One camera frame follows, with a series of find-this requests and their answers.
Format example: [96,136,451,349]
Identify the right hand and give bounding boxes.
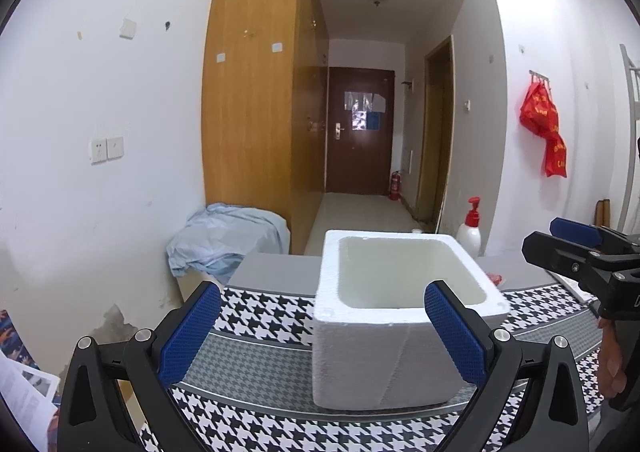
[597,319,627,399]

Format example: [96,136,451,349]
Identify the wooden sticks pair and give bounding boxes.
[594,198,611,228]

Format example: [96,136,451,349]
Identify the red snack packet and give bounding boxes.
[487,273,504,286]

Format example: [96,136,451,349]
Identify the houndstooth table mat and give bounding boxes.
[136,275,609,452]

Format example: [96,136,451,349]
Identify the white pump lotion bottle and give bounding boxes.
[456,196,482,258]

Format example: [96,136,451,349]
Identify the white styrofoam box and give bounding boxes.
[311,230,510,412]

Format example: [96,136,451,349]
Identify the light blue cloth pile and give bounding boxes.
[166,203,291,285]

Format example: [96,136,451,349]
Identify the red plastic bags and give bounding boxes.
[520,75,567,178]

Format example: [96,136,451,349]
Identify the metal bunk bed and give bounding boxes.
[617,44,639,233]

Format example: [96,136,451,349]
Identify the red fire extinguisher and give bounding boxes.
[388,172,401,201]

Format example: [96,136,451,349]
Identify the wooden side door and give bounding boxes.
[416,36,454,233]

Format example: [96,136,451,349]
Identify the dark brown entrance door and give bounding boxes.
[326,68,395,195]

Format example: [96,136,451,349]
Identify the wooden wardrobe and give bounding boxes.
[201,0,329,255]

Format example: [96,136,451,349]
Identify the white wall sockets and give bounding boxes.
[89,137,125,165]

